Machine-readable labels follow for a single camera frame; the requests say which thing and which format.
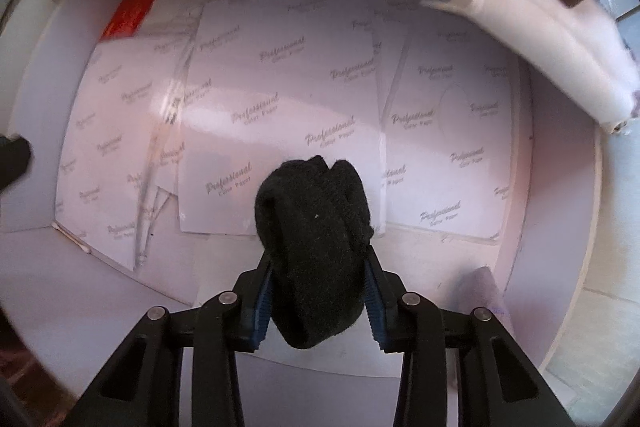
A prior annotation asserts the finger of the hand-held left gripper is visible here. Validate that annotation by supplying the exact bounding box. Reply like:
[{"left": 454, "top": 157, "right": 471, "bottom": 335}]
[{"left": 0, "top": 134, "right": 32, "bottom": 195}]

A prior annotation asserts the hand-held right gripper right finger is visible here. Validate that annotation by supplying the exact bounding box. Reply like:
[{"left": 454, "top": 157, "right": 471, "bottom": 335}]
[{"left": 364, "top": 248, "right": 576, "bottom": 427}]

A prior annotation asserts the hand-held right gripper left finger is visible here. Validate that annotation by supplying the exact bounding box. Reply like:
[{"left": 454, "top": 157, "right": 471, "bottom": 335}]
[{"left": 60, "top": 252, "right": 275, "bottom": 427}]

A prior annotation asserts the black sock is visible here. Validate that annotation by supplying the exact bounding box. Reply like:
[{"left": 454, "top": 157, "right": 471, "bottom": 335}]
[{"left": 254, "top": 155, "right": 376, "bottom": 350}]

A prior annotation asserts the white cotton swab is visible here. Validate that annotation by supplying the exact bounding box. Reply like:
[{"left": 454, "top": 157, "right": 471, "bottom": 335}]
[{"left": 50, "top": 222, "right": 91, "bottom": 255}]

